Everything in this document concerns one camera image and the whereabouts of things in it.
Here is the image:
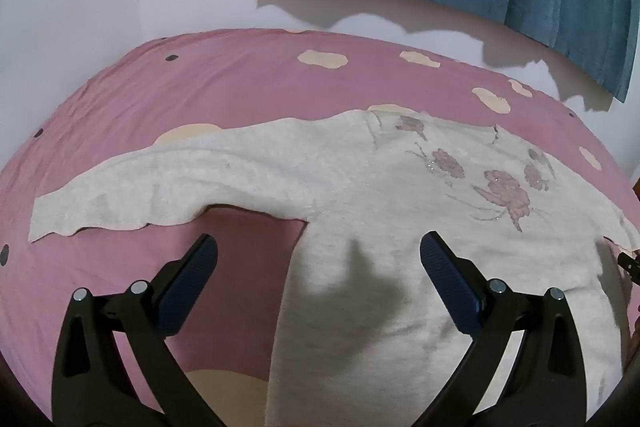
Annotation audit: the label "pink bed sheet cream dots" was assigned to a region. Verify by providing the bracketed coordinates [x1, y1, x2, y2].
[0, 27, 640, 427]

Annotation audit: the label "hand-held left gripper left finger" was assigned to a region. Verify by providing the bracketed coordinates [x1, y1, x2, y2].
[51, 233, 228, 427]

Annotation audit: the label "cream sweater with pink flowers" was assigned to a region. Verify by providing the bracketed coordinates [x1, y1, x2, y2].
[27, 109, 640, 427]

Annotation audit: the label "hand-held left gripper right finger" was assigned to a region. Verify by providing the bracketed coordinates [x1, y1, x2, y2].
[411, 231, 601, 427]

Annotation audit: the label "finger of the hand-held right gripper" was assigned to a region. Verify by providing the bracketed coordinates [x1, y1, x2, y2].
[619, 251, 640, 287]

